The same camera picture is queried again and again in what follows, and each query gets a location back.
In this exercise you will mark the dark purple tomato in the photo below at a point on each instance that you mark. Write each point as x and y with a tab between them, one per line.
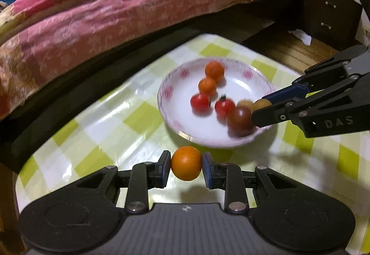
239	119

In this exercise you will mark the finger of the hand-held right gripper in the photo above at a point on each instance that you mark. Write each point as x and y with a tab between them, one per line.
289	92
268	116

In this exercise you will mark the dark wooden nightstand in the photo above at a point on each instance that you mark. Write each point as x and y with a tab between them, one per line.
326	18

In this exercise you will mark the white paper scrap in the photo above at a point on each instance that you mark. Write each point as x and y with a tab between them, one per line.
303	37

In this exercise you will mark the white floral rimmed plate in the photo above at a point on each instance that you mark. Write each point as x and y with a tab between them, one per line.
179	107

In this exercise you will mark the pink floral blanket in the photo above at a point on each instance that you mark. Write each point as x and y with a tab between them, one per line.
115	6

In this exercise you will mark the small orange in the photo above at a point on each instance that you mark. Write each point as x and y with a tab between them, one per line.
186	163
214	70

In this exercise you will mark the brown longan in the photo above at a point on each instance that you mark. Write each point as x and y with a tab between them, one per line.
261	105
245	103

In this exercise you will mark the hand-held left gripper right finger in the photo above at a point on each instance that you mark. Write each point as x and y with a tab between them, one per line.
205	170

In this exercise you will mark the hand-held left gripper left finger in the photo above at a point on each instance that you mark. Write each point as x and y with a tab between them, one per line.
167	169

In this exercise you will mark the red cherry tomato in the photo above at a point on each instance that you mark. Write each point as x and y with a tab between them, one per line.
224	106
200	102

